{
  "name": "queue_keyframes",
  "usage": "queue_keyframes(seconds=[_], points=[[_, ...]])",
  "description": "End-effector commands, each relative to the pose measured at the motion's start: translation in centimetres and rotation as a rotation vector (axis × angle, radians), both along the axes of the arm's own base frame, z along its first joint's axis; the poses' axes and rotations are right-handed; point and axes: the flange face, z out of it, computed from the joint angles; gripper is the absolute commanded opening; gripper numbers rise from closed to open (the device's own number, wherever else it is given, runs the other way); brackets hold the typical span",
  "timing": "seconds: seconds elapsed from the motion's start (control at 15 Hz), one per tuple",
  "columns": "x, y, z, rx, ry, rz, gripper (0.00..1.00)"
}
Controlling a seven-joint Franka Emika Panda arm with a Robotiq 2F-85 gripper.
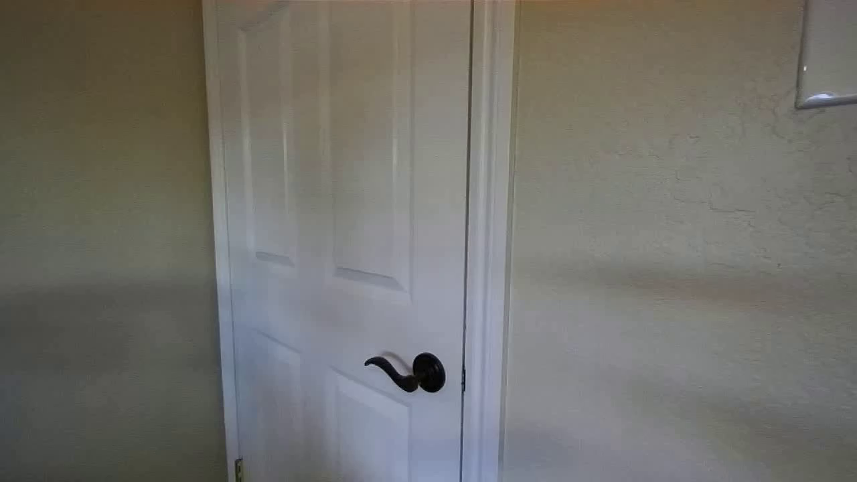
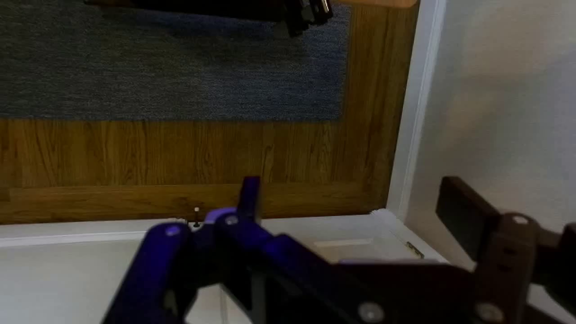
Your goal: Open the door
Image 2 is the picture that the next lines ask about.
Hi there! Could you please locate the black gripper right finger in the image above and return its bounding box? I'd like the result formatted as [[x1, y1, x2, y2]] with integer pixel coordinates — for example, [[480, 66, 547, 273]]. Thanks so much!
[[434, 174, 576, 324]]

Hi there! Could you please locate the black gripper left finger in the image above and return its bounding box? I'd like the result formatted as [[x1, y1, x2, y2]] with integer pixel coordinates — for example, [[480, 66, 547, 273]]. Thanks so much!
[[101, 174, 385, 324]]

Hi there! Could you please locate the small metal door stop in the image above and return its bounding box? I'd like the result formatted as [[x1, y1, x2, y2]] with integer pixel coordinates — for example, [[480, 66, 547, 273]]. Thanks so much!
[[189, 203, 205, 230]]

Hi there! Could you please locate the grey blue rug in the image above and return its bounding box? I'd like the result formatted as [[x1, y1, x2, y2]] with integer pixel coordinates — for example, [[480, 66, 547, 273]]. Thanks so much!
[[0, 0, 353, 122]]

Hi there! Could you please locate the white baseboard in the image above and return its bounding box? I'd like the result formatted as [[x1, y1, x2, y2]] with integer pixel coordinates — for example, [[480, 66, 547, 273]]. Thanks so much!
[[385, 0, 448, 221]]

